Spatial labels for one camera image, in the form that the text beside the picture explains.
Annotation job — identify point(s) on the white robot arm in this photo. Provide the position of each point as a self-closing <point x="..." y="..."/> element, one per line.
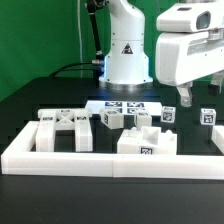
<point x="126" y="66"/>

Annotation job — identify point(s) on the white U-shaped fence frame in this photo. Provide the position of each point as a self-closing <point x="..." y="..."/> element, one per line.
<point x="20" y="159"/>

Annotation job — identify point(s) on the white chair seat part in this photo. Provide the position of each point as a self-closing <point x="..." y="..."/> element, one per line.
<point x="147" y="140"/>

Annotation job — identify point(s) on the white tag sheet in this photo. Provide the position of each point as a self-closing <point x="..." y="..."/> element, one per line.
<point x="125" y="107"/>

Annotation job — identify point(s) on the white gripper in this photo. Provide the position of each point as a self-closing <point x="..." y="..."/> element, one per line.
<point x="182" y="57"/>

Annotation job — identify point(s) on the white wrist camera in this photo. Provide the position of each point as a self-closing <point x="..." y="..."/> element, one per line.
<point x="191" y="17"/>

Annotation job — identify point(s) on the white chair back part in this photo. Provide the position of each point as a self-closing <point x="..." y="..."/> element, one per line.
<point x="66" y="119"/>

